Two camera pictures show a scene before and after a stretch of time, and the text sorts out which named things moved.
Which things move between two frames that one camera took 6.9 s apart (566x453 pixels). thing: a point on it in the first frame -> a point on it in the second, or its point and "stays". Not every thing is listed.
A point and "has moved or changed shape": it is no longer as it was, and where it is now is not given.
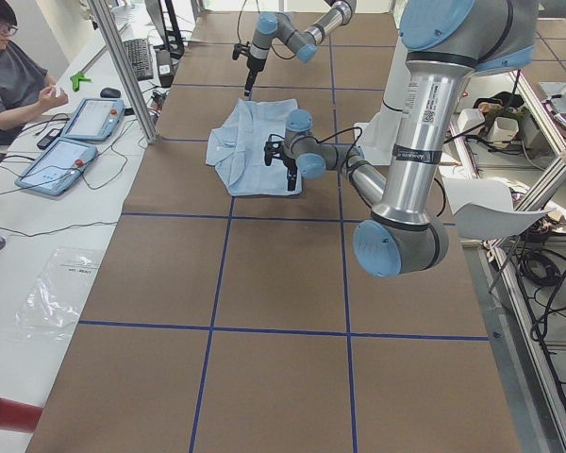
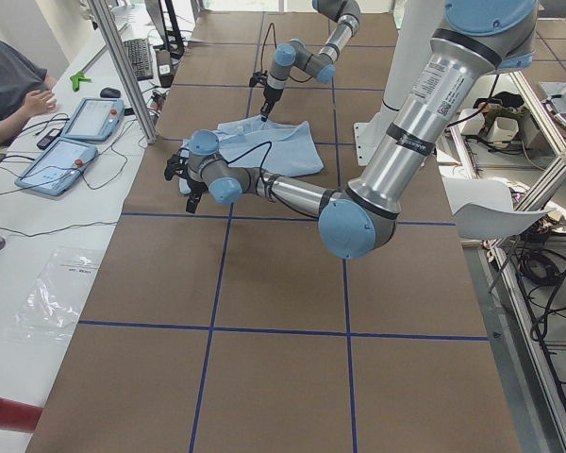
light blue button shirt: [236, 147] has moved or changed shape
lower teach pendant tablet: [58, 167] stays
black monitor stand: [176, 45] stays
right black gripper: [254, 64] -> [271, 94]
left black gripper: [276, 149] -> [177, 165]
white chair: [484, 209] stays
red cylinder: [3, 414] stays
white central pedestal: [374, 138] stays
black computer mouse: [109, 92] stays
